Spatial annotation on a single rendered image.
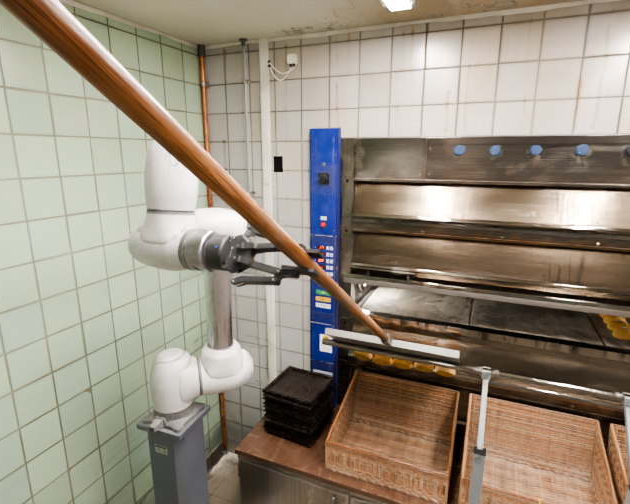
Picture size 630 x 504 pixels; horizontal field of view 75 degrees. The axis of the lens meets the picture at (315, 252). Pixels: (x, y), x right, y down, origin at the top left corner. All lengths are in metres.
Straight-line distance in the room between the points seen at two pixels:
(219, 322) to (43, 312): 0.69
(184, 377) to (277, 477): 0.82
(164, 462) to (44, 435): 0.50
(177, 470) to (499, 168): 1.85
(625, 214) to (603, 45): 0.67
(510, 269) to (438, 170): 0.56
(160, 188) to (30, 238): 1.00
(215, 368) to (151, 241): 0.87
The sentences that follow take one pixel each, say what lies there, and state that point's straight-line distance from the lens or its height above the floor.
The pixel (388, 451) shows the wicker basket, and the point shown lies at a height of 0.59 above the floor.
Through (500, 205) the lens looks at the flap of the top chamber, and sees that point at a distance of 2.05.
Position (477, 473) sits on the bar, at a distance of 1.84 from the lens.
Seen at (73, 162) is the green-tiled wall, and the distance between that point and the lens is 1.94.
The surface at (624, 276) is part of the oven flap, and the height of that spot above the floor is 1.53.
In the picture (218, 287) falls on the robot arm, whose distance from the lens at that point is 1.56.
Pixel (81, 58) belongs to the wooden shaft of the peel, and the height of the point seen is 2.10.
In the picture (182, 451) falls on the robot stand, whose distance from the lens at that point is 1.85.
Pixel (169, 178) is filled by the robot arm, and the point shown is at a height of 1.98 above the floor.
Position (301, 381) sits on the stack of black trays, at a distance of 2.33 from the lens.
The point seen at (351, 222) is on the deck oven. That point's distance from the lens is 2.16.
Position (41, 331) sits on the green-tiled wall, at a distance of 1.93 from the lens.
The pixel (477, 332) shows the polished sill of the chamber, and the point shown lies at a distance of 2.20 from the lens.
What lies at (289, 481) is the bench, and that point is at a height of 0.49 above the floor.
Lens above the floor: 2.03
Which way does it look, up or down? 14 degrees down
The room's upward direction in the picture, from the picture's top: straight up
